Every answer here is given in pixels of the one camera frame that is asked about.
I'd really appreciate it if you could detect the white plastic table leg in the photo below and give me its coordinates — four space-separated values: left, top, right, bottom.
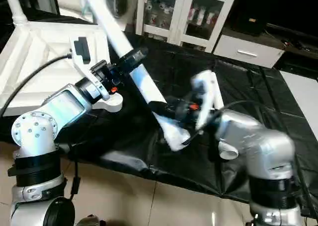
209 71 240 160
2 0 29 28
79 0 192 152

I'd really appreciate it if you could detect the white plastic table top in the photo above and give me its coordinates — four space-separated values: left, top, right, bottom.
0 22 124 118

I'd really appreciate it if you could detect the white glass-door cabinet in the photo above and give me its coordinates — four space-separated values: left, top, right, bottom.
135 0 239 53

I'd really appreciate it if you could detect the dark storage box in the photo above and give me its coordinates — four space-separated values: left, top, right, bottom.
106 0 129 17

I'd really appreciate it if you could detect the white drawer unit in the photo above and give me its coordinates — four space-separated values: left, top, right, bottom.
212 35 287 69

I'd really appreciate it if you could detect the black mat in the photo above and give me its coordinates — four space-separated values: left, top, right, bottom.
0 7 318 218

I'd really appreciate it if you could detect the white flat panel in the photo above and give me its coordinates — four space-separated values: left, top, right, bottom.
280 70 318 125

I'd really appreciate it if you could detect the black box yellow label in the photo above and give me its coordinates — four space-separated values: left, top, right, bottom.
231 0 272 36

